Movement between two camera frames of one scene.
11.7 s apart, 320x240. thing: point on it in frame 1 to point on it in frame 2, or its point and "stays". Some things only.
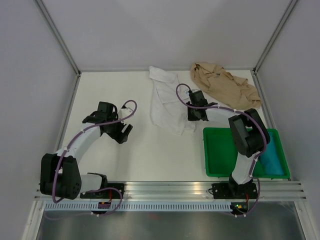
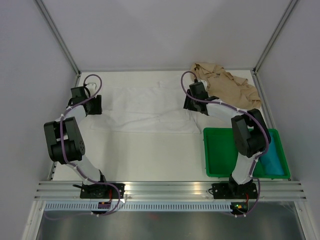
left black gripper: (119, 136) to (98, 109)
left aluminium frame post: (56, 31) stays
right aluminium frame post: (274, 36) stays
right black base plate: (229, 191) stays
